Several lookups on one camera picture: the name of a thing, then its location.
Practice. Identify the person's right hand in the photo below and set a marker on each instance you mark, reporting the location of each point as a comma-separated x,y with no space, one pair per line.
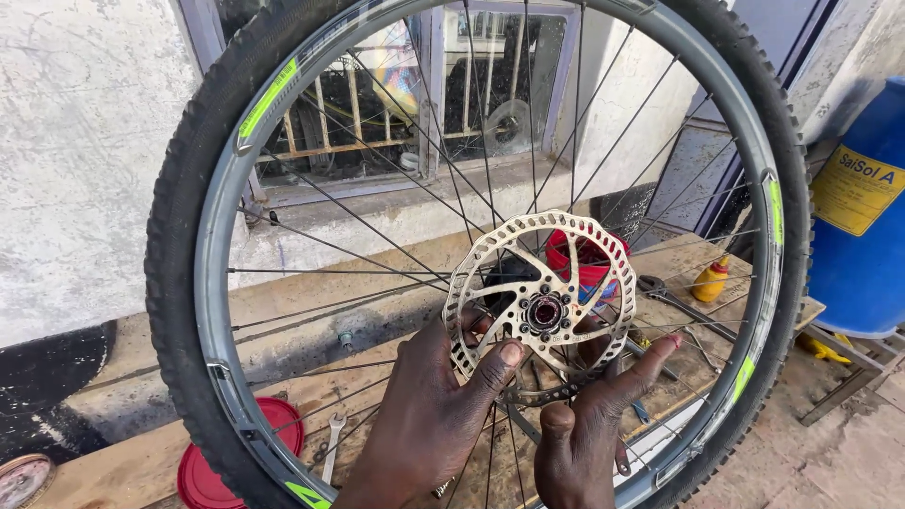
576,452

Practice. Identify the yellow squeeze bottle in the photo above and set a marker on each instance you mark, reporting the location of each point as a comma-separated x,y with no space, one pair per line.
709,283

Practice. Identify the blue plastic barrel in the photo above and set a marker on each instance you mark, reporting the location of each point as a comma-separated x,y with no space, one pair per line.
859,268

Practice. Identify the yellow plastic object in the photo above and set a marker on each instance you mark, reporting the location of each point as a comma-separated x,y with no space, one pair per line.
824,348

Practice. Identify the red plastic container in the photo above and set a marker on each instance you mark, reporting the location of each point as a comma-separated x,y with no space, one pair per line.
590,272

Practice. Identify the bicycle wheel with disc rotor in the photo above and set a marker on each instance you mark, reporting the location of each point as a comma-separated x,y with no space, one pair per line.
177,283

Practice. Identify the metal angle frame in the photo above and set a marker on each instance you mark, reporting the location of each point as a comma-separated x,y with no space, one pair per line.
859,367

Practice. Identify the large adjustable wrench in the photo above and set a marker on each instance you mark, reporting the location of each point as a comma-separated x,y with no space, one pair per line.
679,304

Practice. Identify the round metal tin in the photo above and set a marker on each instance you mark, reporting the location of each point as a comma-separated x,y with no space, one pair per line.
22,482

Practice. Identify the small silver open-end wrench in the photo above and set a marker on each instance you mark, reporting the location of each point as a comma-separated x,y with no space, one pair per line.
331,452

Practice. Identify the barred glass window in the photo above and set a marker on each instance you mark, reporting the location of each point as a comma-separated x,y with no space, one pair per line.
495,78

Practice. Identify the wooden workbench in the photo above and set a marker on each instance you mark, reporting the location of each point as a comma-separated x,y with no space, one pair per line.
304,385

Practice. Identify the blue metal door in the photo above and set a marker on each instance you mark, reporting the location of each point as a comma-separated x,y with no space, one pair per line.
785,42

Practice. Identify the person's left hand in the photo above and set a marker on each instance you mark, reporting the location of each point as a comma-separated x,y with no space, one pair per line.
417,424

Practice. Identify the red plastic lid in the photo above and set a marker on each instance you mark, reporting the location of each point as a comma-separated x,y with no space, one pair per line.
205,481

